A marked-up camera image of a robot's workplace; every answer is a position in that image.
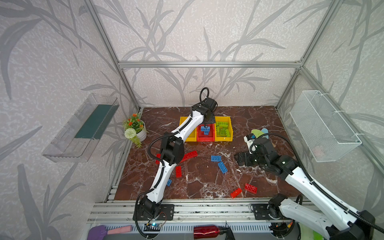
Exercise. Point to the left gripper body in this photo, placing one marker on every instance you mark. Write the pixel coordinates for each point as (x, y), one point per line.
(208, 119)

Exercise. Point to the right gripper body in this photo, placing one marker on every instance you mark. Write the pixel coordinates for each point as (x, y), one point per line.
(243, 158)

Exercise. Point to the green lego long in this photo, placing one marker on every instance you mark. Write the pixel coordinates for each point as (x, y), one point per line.
(221, 132)

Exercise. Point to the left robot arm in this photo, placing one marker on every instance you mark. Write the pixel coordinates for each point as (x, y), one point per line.
(172, 151)

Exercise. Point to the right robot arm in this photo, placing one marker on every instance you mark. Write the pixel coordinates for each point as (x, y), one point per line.
(336, 220)

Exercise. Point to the blue lego tilted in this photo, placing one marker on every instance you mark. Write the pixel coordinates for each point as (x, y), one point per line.
(205, 130)

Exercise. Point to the right yellow bin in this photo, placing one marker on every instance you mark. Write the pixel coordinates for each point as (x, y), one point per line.
(225, 139)

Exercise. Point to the red middle bin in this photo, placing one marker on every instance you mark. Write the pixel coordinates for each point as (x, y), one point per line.
(203, 138)

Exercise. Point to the red lego front right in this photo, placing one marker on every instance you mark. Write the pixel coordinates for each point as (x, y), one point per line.
(250, 188)

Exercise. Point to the light blue scoop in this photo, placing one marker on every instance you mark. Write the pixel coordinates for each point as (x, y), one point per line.
(265, 131)

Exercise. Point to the red lego centre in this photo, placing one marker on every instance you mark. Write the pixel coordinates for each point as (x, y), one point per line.
(189, 155)

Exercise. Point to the red lego studs up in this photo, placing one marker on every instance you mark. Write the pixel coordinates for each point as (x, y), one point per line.
(178, 171)

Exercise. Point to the white flower pot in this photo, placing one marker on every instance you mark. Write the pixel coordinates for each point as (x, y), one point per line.
(142, 135)

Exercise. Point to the artificial orange flower plant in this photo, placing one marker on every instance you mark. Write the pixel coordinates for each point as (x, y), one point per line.
(132, 126)

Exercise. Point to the red bottle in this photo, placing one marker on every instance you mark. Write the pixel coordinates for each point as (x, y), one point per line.
(207, 232)

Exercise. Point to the purple pink brush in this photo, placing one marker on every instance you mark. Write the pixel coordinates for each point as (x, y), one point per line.
(99, 232)

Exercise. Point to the green trowel wooden handle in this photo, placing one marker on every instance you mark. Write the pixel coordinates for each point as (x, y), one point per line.
(257, 133)

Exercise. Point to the white wire basket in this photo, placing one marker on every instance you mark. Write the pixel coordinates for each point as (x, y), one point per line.
(326, 133)

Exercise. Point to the clear wall shelf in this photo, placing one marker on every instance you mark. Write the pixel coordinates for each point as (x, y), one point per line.
(80, 136)

